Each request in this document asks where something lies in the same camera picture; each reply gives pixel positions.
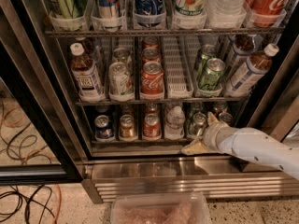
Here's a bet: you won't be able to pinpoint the red coca-cola can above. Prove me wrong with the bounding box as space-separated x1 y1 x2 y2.
142 36 160 49
141 62 164 95
142 48 162 63

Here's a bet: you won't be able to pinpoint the tea bottle middle right front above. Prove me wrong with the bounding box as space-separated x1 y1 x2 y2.
224 43 279 97

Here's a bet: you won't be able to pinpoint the empty white shelf glide tray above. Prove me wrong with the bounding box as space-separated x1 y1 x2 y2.
163 37 193 99

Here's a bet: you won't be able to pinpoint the black cables on floor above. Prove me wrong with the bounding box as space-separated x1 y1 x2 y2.
0 100 57 224

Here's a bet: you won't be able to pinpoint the blue pepsi can bottom front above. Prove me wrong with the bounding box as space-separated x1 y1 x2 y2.
94 115 114 140

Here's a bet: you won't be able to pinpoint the iced tea bottle middle left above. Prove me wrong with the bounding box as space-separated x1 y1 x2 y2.
70 43 104 103

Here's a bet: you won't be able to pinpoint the white 7up can middle front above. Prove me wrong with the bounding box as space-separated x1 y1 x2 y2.
108 62 133 96

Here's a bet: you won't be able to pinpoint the clear water bottle bottom shelf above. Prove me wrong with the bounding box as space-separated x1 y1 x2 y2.
164 106 185 140

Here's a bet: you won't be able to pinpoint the green can middle rear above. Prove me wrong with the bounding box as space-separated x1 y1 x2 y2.
193 44 217 75

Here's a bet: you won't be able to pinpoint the stainless fridge bottom grille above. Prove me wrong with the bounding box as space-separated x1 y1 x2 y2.
82 155 299 203

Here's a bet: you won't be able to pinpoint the clear plastic bin with wrap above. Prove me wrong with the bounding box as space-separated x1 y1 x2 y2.
110 192 212 224

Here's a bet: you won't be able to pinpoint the red can bottom shelf front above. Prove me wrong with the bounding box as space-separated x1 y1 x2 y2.
143 113 161 140

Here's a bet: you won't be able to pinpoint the blue pepsi can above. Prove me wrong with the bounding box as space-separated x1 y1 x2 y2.
94 115 114 140
95 105 112 117

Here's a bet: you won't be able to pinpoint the green can bottom shelf rear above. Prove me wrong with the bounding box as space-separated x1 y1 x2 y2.
188 102 205 118

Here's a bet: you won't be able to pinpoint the fridge glass door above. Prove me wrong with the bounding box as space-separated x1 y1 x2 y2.
0 0 85 185
245 39 299 141

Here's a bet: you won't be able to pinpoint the white 7up can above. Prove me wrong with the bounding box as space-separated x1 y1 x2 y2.
112 47 132 68
108 62 133 96

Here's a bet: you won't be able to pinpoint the fridge right glass door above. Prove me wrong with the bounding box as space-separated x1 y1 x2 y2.
245 39 299 141

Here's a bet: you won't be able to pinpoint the blue pepsi bottle top shelf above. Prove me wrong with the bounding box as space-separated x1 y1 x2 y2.
135 0 165 28

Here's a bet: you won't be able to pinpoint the orange cable on floor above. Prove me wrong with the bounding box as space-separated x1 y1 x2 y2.
0 105 63 224

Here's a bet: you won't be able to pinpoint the gold can bottom shelf rear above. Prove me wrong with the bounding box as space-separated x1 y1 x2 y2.
212 101 228 116

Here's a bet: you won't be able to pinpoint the red can shelf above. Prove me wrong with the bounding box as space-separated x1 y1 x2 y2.
143 113 161 140
144 103 160 115

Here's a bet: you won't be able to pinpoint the red can bottom shelf rear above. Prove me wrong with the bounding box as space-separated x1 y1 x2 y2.
144 103 160 115

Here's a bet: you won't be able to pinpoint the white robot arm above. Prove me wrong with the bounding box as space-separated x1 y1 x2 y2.
181 112 299 180

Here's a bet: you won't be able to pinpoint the gold can shelf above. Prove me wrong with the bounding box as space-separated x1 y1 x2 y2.
212 101 228 116
219 112 233 126

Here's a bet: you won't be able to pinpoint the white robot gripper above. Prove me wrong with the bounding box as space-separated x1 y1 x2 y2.
181 111 237 156

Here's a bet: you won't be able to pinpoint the brown can shelf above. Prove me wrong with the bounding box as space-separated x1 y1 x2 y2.
120 114 136 138
121 105 135 116

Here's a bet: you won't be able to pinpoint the gold can bottom shelf front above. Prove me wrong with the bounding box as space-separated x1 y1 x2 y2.
219 112 233 126

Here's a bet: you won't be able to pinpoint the tea bottle middle right rear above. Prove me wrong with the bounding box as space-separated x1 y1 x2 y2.
225 35 256 77

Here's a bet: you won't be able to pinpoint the red coca-cola bottle top shelf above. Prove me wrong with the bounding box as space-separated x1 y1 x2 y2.
246 0 288 28

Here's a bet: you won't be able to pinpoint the brown can bottom shelf rear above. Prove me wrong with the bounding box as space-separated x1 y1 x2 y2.
121 105 135 116

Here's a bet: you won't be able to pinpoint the white 7up can middle rear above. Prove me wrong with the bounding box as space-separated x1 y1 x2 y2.
112 47 132 68

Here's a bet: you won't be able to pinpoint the clear water bottle top shelf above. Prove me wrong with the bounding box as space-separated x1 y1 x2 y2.
207 0 250 17

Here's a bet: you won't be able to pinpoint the blue pepsi can bottom rear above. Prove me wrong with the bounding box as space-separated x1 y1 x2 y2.
95 105 112 117

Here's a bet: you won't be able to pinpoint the green can middle front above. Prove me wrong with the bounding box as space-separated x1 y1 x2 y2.
198 58 225 91

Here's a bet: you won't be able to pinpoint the fridge left glass door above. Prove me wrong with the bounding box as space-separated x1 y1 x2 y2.
0 0 85 185

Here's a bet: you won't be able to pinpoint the clear water bottle shelf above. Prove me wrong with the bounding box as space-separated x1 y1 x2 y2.
207 0 250 17
164 106 185 140

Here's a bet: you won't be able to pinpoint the brown can bottom shelf front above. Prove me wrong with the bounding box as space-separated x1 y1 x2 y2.
120 114 136 138

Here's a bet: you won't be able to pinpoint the red coca-cola can middle front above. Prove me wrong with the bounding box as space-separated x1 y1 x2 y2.
141 62 164 95

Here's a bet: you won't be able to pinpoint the red coca-cola can middle rear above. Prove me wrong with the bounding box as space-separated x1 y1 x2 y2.
142 36 160 49

